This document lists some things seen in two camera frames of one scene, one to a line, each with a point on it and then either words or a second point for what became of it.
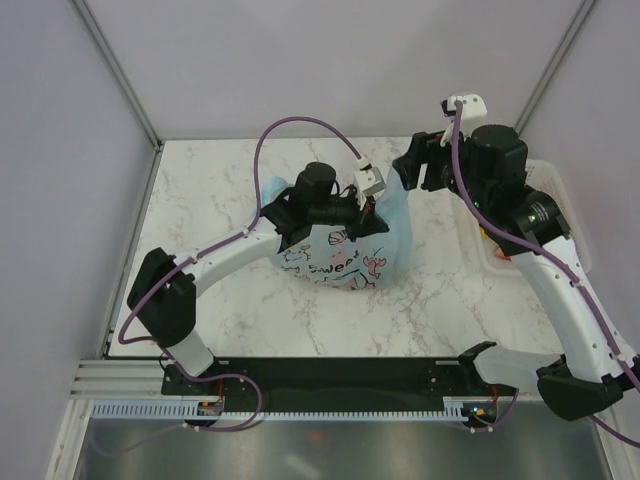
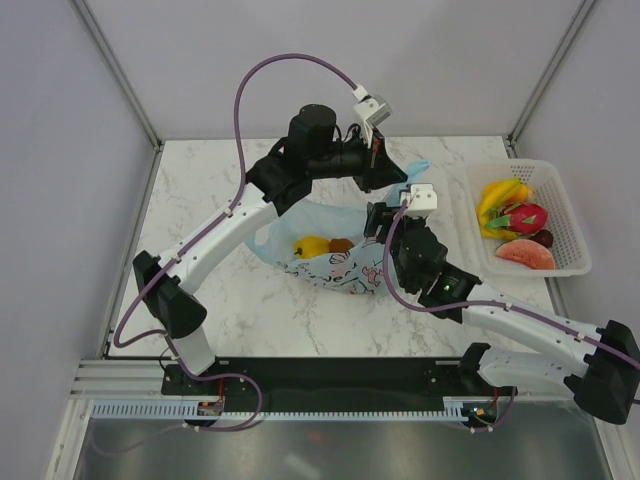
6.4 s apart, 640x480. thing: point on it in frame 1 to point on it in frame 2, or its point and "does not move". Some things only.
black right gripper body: (436, 149) to (401, 224)
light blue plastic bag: (323, 257) does not move
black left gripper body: (345, 212) to (354, 161)
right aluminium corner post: (556, 61) does not move
